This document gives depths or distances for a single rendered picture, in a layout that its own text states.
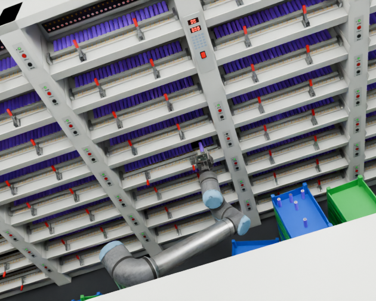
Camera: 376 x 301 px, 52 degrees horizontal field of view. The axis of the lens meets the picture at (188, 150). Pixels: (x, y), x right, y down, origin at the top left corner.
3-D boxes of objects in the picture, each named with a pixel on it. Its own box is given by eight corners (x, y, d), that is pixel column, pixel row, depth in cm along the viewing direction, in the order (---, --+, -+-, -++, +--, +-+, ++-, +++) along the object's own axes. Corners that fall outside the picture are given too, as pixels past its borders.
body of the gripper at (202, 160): (208, 150, 197) (212, 168, 189) (212, 162, 203) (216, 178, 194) (194, 154, 198) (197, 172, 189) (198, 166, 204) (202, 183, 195)
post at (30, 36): (164, 254, 267) (14, 20, 148) (151, 258, 267) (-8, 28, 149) (161, 230, 281) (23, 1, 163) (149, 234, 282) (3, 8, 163)
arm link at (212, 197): (207, 212, 184) (200, 200, 178) (203, 192, 193) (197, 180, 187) (226, 206, 183) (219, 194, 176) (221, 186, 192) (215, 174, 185)
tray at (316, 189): (347, 187, 250) (351, 180, 238) (258, 214, 255) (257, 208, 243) (335, 159, 260) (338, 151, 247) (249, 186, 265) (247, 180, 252)
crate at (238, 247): (280, 243, 247) (279, 237, 241) (281, 273, 233) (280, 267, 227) (234, 245, 255) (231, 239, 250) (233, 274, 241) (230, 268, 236)
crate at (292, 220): (333, 235, 189) (333, 226, 183) (295, 248, 189) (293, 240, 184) (307, 191, 211) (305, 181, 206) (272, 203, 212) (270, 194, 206)
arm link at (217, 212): (225, 227, 190) (217, 214, 182) (209, 215, 198) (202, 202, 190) (237, 214, 193) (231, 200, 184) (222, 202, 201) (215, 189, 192)
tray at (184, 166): (225, 159, 217) (223, 152, 208) (125, 191, 222) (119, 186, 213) (215, 129, 226) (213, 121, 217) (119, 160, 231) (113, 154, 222)
